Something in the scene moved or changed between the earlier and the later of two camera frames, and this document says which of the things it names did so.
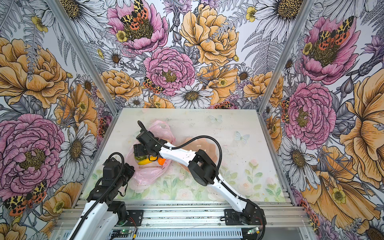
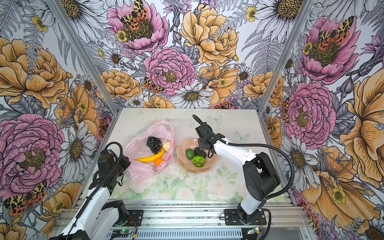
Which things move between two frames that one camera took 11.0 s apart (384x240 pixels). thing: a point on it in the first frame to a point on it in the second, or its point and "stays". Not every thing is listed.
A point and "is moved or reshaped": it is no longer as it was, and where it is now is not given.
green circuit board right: [255, 230] stays
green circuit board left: [122, 231] stays
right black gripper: [137, 150] to [200, 143]
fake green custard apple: [139, 159] is moved or reshaped
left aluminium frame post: [56, 7] stays
